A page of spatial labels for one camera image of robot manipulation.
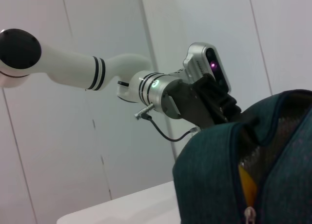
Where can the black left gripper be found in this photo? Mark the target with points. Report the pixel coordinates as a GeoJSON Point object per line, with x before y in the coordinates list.
{"type": "Point", "coordinates": [187, 104]}

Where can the dark teal insulated lunch bag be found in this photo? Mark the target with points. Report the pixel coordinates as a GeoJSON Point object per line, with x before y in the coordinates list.
{"type": "Point", "coordinates": [207, 172]}

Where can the yellow banana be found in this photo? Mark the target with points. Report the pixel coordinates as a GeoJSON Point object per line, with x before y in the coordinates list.
{"type": "Point", "coordinates": [248, 185]}

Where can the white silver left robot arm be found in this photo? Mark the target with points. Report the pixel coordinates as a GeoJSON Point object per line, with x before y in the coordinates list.
{"type": "Point", "coordinates": [73, 67]}

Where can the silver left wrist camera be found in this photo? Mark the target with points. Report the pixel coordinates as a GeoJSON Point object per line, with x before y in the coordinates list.
{"type": "Point", "coordinates": [207, 60]}

